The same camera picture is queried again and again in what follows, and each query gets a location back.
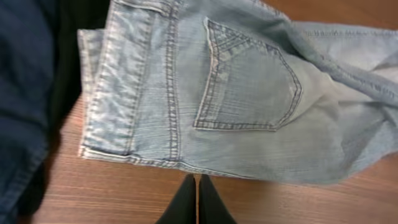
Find black garment under blue shirt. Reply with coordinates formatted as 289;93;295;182
17;0;110;218

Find dark blue shirt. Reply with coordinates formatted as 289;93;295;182
1;0;58;223

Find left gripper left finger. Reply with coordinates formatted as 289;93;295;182
156;174;197;224

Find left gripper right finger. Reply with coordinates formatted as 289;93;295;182
198;174;236;224

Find light blue denim shorts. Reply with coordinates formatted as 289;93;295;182
78;0;397;183

